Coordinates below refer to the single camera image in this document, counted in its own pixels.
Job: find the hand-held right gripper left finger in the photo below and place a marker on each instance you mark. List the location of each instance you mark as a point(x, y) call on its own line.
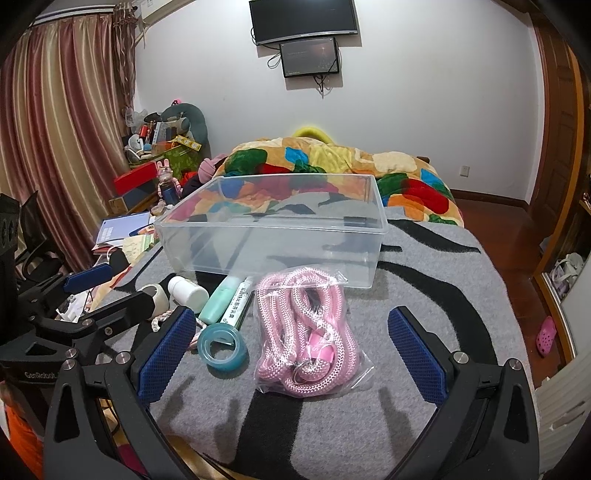
point(166, 355)

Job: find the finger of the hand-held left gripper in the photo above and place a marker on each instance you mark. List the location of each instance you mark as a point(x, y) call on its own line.
point(124, 310)
point(90, 279)

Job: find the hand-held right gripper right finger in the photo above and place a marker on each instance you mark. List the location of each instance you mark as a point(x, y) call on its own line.
point(418, 355)

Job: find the white tape roll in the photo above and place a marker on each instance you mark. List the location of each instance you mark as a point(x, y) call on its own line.
point(159, 297)

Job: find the teal tape roll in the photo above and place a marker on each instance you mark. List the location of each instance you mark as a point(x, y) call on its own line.
point(206, 351)

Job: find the white plastic bottle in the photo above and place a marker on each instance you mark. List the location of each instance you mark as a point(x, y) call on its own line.
point(189, 293)

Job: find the green squeeze tube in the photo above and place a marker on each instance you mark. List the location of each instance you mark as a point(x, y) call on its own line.
point(219, 300)

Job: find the white printed tube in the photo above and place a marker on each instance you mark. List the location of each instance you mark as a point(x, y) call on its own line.
point(238, 300)

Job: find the clear plastic storage box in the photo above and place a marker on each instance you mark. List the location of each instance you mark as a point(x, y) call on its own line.
point(277, 258)

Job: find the blue notebook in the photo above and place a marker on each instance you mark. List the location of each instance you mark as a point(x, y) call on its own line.
point(122, 228)

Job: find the black office chair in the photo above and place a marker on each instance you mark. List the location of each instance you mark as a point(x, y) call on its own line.
point(34, 230)

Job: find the orange clothing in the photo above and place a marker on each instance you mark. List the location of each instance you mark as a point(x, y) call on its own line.
point(21, 424)

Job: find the red box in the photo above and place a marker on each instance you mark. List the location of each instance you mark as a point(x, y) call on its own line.
point(136, 177)

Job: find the pink bunny toy bottle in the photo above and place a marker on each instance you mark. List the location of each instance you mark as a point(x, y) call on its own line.
point(167, 180)

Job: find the pink clog slipper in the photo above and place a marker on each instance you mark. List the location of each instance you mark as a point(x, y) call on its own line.
point(546, 336)

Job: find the pink striped curtain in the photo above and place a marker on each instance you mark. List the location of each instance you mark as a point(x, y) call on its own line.
point(60, 138)

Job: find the green patterned box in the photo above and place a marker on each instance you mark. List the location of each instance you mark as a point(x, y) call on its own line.
point(180, 159)

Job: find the colourful patterned quilt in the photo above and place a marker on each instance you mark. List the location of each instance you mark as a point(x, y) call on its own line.
point(415, 196)

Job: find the pink knitted hat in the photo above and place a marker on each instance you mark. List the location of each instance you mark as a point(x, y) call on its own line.
point(210, 167)

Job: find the white plastic bag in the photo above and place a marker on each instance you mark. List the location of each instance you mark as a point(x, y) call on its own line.
point(136, 119)

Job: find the white handbag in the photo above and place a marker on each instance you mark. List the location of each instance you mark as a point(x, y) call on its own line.
point(569, 272)

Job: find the yellow pillow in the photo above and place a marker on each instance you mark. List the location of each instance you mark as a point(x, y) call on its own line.
point(311, 133)

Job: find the wooden door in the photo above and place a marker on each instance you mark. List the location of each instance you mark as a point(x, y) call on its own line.
point(556, 115)

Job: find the white air conditioner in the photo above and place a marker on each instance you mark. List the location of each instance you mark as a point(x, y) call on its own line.
point(157, 8)

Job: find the white wall socket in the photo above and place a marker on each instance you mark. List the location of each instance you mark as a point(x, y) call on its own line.
point(465, 170)

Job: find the small black wall monitor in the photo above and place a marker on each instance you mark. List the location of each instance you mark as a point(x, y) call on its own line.
point(309, 57)

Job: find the black wall television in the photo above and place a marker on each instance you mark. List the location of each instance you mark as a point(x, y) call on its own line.
point(302, 18)

